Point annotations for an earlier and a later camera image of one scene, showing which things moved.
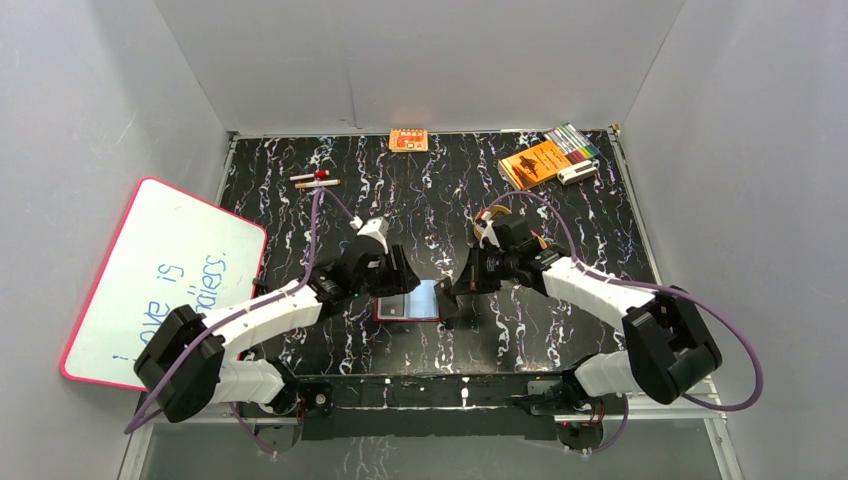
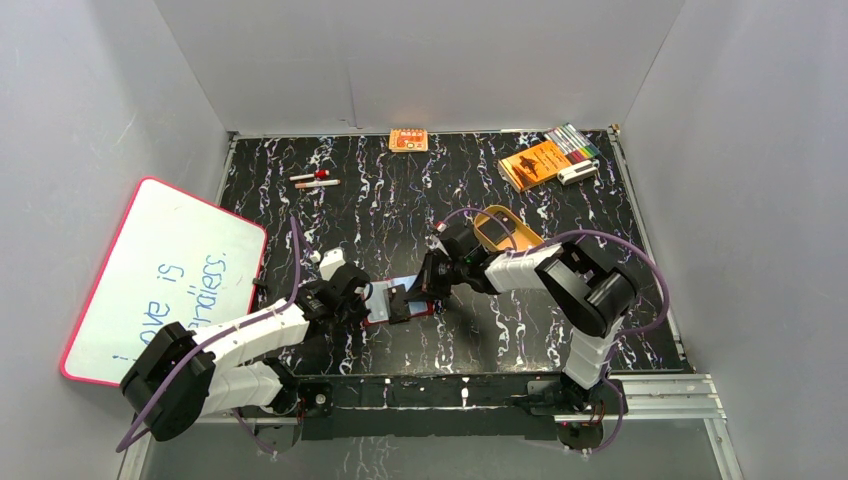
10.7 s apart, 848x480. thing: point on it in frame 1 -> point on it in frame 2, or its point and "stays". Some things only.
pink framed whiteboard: [167, 249] stays
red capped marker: [319, 174] stays
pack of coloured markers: [573, 146] stays
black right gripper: [471, 279] -> [428, 288]
